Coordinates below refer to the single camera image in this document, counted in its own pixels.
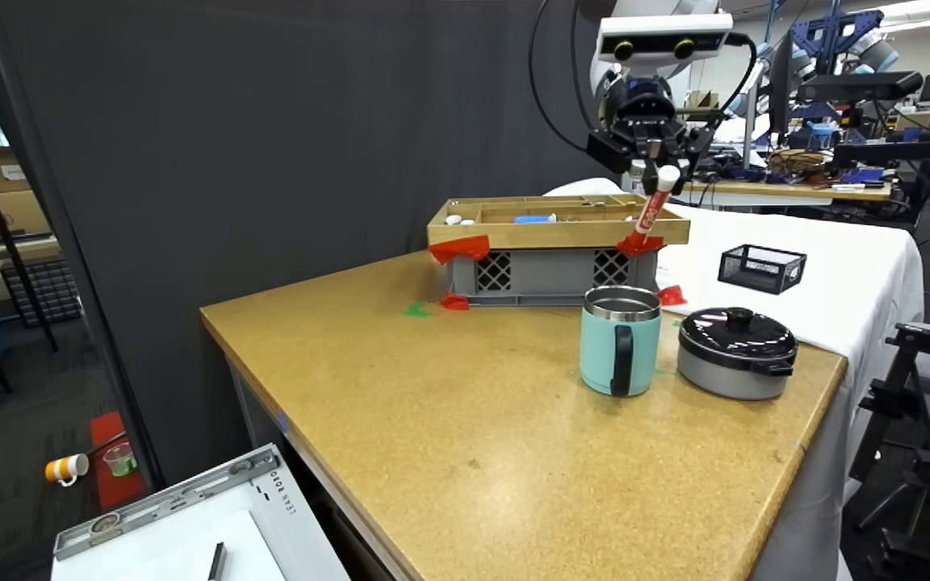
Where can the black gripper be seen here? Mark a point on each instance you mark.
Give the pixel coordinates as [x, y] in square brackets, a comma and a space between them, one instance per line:
[640, 115]

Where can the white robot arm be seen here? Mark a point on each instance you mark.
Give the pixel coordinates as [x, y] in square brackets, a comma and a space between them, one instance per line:
[661, 5]

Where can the wooden cutlery tray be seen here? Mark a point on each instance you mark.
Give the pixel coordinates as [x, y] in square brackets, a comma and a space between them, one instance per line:
[549, 231]

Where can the red clamp foot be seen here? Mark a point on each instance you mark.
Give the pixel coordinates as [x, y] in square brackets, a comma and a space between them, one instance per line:
[454, 300]
[672, 295]

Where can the wooden workbench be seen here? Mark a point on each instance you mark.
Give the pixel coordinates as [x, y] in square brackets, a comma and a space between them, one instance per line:
[798, 195]

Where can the grey plastic crate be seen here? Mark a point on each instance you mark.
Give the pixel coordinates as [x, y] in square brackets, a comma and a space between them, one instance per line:
[548, 275]

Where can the grey pot with black lid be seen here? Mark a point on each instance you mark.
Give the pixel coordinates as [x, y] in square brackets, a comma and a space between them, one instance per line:
[735, 357]

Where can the white table cloth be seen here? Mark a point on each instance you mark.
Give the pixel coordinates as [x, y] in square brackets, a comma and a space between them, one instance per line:
[864, 293]

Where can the small green tape mark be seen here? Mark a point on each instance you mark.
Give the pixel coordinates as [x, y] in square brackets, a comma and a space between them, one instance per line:
[417, 308]

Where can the black divider panel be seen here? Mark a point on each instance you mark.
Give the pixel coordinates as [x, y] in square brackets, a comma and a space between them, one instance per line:
[304, 162]

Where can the black folded stand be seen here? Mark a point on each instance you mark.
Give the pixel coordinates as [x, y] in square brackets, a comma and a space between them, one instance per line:
[919, 461]

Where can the black pen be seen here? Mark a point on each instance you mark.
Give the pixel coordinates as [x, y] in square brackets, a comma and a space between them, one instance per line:
[213, 564]

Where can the white whiteboard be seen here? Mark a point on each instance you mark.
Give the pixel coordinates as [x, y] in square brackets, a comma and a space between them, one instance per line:
[164, 533]

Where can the beige tape roll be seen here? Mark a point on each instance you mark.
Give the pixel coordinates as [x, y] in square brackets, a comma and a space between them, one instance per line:
[66, 468]

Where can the red corner bracket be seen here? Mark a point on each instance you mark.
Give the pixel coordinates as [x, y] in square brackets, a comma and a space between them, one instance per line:
[461, 248]
[644, 247]

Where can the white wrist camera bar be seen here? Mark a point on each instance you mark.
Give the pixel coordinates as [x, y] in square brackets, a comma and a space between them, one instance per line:
[663, 34]

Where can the blue metal frame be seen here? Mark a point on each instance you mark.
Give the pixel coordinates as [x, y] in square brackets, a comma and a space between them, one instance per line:
[831, 34]

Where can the black metal shelf frame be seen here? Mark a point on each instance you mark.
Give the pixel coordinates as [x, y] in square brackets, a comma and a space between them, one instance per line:
[14, 260]

